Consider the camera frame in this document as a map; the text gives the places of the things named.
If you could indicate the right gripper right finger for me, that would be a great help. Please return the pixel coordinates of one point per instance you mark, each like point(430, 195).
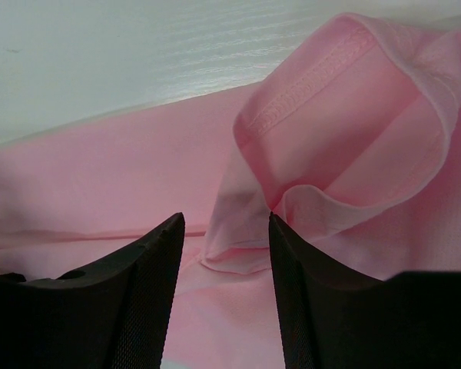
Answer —
point(332, 316)

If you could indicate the pink t shirt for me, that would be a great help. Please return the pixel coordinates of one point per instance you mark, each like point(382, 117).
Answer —
point(354, 140)

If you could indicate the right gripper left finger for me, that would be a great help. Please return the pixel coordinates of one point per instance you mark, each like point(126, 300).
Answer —
point(111, 313)

